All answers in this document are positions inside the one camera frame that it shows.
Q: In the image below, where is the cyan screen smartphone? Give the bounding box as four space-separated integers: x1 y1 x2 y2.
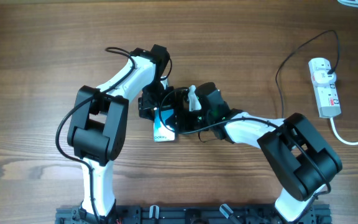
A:
154 108 175 142

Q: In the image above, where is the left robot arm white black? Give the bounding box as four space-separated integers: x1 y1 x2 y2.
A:
67 45 170 223

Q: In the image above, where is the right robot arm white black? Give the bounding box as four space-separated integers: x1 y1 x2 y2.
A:
168 82 342 223

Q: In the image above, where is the white charger plug adapter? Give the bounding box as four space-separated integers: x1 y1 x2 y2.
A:
311 70 336 86

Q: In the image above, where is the white power strip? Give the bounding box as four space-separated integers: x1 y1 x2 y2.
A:
308 57 341 119

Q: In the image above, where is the black usb charger cable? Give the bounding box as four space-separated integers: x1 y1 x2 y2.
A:
275 29 341 119

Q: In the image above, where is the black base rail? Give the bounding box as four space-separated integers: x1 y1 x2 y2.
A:
55 204 333 224

